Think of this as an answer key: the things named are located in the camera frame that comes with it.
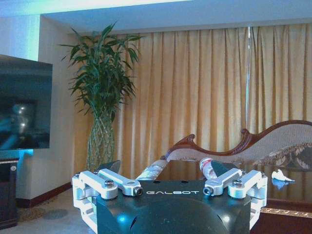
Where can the tall green bamboo plant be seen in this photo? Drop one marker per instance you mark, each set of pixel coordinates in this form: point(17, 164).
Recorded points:
point(102, 80)

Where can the golden pleated curtain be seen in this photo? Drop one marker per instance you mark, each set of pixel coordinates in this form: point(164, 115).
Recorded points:
point(195, 97)

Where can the black flat-screen television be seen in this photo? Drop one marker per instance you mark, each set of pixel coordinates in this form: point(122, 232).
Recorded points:
point(24, 104)

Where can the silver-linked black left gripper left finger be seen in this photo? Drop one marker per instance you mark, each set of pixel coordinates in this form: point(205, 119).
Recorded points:
point(97, 183)

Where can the patterned fringed cushion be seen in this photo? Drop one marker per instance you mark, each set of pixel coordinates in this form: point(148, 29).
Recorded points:
point(290, 153)

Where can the dark wooden TV cabinet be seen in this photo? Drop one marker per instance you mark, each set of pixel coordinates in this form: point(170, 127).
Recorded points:
point(8, 192)

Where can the clear curtain pull rod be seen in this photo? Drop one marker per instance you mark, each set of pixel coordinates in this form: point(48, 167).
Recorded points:
point(248, 73)

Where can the dark glossy wooden table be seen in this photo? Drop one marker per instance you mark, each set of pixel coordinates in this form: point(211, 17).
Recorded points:
point(287, 192)

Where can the crumpled white tissue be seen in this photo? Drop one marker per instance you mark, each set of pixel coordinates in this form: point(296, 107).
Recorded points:
point(281, 176)

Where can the carved wooden chaise sofa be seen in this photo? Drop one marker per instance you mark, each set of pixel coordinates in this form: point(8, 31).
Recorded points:
point(275, 136)

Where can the clear plastic bottle, red label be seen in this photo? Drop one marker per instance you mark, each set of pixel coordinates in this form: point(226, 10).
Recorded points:
point(207, 168)

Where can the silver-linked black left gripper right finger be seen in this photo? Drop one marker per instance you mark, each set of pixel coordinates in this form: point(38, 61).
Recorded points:
point(246, 183)

